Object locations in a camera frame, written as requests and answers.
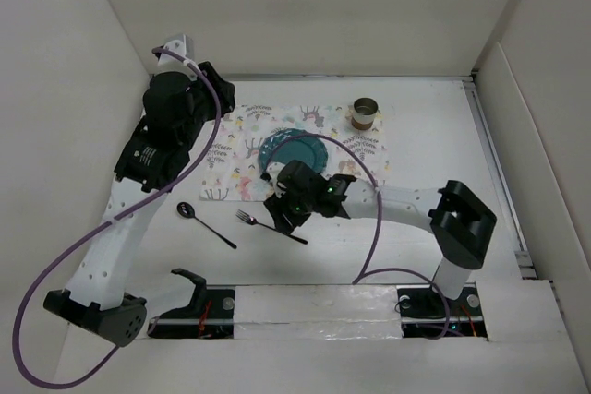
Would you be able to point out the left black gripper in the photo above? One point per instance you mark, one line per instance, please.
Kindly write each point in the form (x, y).
(224, 89)

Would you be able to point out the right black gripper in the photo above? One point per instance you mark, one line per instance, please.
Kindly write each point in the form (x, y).
(277, 206)

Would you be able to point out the black fork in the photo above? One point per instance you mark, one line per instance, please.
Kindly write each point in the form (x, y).
(250, 220)

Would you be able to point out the teal scalloped plate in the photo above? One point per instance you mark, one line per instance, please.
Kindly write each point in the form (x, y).
(300, 151)

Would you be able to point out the patterned cloth placemat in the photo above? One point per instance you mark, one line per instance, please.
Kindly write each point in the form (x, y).
(236, 159)

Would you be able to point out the black spoon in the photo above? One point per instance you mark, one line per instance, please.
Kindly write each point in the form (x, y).
(186, 211)

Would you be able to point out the white and brown cup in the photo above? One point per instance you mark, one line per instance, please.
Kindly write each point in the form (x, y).
(363, 112)

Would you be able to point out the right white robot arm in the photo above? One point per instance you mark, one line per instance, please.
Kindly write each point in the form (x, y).
(461, 222)

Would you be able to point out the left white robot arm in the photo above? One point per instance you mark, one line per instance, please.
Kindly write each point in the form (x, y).
(181, 98)

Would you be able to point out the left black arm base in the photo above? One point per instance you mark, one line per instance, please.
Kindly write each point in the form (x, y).
(192, 310)

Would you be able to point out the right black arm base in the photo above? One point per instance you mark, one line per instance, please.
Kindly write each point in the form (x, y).
(423, 314)

